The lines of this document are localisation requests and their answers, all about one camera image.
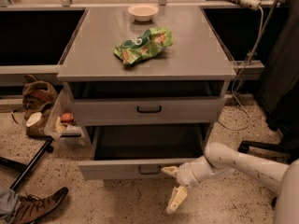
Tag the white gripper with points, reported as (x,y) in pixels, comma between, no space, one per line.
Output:
(184,175)

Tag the grey drawer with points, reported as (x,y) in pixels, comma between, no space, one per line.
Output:
(145,102)
(142,151)

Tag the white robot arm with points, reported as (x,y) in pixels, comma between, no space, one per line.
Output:
(219,160)

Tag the grey drawer cabinet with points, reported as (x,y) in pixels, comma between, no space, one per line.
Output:
(195,55)

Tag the clear plastic storage bin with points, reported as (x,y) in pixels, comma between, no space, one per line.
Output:
(61,125)

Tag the black office chair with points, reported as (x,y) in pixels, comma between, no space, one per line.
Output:
(278,89)

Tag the green chip bag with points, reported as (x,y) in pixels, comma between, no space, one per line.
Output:
(144,47)

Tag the brown leather shoe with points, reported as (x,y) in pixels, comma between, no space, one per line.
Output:
(32,208)

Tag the black tripod leg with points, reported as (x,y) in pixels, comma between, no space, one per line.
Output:
(25,169)

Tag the blue jeans leg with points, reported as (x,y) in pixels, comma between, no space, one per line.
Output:
(9,204)

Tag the white bowl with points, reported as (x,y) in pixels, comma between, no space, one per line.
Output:
(143,13)

